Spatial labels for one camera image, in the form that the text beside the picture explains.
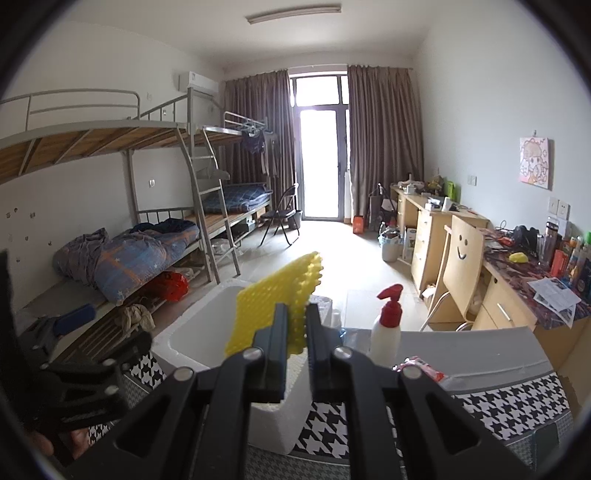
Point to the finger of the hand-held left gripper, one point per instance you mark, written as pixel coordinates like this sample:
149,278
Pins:
92,401
101,355

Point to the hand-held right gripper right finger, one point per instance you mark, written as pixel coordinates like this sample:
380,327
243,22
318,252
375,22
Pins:
317,355

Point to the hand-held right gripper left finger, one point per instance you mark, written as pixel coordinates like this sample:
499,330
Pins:
275,353

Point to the yellow egg-crate foam pad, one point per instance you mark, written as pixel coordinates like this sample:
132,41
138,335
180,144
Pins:
268,288

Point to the large white tissue pack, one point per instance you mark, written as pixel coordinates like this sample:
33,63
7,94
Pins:
198,332

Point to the person's left hand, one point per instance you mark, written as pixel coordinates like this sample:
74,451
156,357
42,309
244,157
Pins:
44,445

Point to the blue flat object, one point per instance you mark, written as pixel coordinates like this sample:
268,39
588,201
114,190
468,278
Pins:
74,318

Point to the beige crumpled cloth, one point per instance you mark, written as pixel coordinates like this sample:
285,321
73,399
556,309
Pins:
134,316

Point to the white pump bottle red top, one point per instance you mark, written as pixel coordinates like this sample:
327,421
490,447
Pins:
385,337

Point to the red plastic bag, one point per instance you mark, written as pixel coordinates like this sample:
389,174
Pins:
171,286

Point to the red snack packet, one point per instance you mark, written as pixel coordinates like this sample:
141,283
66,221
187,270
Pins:
422,367

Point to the blue orange quilt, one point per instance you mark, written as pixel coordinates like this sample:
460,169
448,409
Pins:
134,254

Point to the white bucket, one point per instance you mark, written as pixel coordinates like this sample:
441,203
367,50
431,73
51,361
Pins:
390,247

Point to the orange bag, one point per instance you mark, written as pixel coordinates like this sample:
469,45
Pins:
358,225

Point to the black folding chair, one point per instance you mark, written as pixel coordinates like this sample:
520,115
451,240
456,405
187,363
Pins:
281,212

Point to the light wooden desk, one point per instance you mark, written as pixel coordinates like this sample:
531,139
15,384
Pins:
425,240

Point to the blue checked mattress pad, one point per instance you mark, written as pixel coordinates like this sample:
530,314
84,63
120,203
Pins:
240,196

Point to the wooden chair with smiley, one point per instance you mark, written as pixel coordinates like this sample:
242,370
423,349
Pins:
461,267

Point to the houndstooth tablecloth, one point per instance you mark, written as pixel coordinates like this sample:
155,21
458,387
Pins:
508,406

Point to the wooden desk with patterned top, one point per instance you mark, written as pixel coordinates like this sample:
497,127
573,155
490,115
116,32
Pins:
508,304

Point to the glass balcony door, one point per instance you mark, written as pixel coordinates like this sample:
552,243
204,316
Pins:
321,152

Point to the green paper bag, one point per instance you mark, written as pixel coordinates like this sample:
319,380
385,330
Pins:
449,191

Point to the dark hanging clothes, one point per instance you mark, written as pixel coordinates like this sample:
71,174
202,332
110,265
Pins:
254,143

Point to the grey metal bunk bed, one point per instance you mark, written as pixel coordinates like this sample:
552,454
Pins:
92,134
231,131

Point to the yellow object on desk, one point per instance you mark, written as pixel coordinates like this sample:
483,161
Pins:
518,257

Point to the brown curtain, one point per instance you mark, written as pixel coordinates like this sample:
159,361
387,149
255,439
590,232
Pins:
254,115
383,129

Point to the printed paper sheets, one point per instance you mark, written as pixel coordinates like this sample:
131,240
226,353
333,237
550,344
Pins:
556,300

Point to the steel thermos bottle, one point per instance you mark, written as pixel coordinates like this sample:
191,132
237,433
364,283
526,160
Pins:
549,244

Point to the white air conditioner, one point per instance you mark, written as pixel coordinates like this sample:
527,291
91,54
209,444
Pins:
198,82

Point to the green capped bottle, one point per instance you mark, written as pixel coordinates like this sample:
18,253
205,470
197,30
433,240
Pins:
587,244

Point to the ceiling tube light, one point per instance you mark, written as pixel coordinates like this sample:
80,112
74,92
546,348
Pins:
293,14

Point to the white double wall socket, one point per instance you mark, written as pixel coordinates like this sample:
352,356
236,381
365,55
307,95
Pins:
558,207

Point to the cartoon wall picture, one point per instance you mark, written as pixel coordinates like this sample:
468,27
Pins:
535,161

